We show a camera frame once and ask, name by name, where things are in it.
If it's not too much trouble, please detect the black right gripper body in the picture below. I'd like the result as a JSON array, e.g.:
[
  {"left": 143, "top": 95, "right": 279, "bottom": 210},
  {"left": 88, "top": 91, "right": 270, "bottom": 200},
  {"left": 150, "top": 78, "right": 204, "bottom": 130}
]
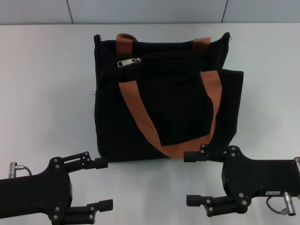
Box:
[{"left": 221, "top": 145, "right": 300, "bottom": 213}]

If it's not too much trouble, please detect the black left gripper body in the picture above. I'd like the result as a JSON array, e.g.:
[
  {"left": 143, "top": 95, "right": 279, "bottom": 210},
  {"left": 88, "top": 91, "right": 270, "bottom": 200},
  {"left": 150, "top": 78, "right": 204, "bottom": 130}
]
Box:
[{"left": 0, "top": 157, "right": 74, "bottom": 225}]

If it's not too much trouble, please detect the black bag with orange handles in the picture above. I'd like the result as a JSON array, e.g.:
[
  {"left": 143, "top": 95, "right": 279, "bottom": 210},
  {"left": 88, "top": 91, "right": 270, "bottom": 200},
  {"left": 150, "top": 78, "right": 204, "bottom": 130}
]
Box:
[{"left": 93, "top": 32, "right": 244, "bottom": 164}]

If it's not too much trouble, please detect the silver metal zipper pull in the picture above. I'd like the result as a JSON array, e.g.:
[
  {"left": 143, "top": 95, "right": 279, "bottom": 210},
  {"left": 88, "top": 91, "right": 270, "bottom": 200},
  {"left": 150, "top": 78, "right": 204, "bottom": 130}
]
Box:
[{"left": 117, "top": 57, "right": 143, "bottom": 68}]

